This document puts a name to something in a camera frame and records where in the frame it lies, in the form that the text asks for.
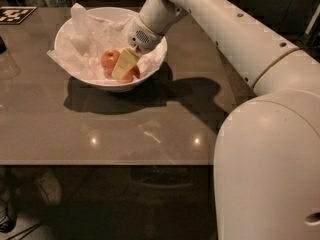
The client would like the black white fiducial marker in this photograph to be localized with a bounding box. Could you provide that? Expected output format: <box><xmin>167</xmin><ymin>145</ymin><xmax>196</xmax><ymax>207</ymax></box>
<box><xmin>0</xmin><ymin>6</ymin><xmax>36</xmax><ymax>25</ymax></box>

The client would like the red apple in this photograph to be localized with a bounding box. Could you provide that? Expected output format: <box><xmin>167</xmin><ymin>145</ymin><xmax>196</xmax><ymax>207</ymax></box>
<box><xmin>119</xmin><ymin>65</ymin><xmax>140</xmax><ymax>84</ymax></box>
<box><xmin>100</xmin><ymin>50</ymin><xmax>120</xmax><ymax>77</ymax></box>

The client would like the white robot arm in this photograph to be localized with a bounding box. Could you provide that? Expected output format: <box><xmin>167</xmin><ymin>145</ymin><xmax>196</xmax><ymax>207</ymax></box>
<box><xmin>128</xmin><ymin>0</ymin><xmax>320</xmax><ymax>240</ymax></box>

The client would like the dark object at left edge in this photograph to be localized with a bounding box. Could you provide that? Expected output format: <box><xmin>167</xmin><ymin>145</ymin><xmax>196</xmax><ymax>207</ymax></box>
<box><xmin>0</xmin><ymin>36</ymin><xmax>7</xmax><ymax>54</ymax></box>

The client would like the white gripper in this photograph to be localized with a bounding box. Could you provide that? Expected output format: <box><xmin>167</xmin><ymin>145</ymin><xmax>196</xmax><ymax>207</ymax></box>
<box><xmin>112</xmin><ymin>16</ymin><xmax>163</xmax><ymax>80</ymax></box>

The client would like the white crumpled paper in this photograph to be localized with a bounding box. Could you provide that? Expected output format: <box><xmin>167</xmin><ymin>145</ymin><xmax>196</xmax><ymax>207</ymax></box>
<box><xmin>46</xmin><ymin>3</ymin><xmax>168</xmax><ymax>82</ymax></box>

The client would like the black cable on floor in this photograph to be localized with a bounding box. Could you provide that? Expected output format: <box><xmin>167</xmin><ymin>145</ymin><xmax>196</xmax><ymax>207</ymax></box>
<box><xmin>0</xmin><ymin>197</ymin><xmax>44</xmax><ymax>240</ymax></box>

